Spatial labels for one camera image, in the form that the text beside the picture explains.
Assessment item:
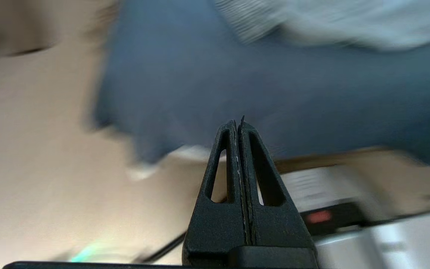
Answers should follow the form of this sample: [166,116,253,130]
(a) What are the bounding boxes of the black coiled cable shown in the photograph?
[137,232,187,264]

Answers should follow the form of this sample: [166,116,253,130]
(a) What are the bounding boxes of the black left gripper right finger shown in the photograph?
[237,116,314,249]

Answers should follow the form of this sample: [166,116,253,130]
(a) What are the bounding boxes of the white black robot base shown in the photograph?
[275,164,430,269]

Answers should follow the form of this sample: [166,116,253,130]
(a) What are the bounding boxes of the light blue denim shorts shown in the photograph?
[215,0,430,51]

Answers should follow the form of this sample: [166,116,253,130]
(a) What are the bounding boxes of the bed with blue sheet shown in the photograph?
[92,0,430,167]

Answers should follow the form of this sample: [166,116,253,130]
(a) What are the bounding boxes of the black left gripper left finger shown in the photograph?
[182,120,247,264]

